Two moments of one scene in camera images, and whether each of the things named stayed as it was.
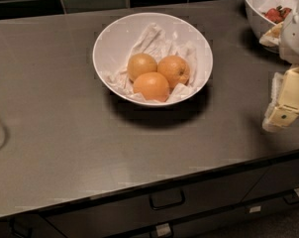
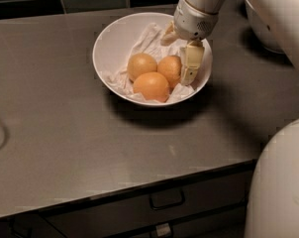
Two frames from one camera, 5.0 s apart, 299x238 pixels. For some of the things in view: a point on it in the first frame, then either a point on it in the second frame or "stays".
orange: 141,63 stays
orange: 175,69 stays
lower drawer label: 162,229 stays
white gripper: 296,39 -> 191,23
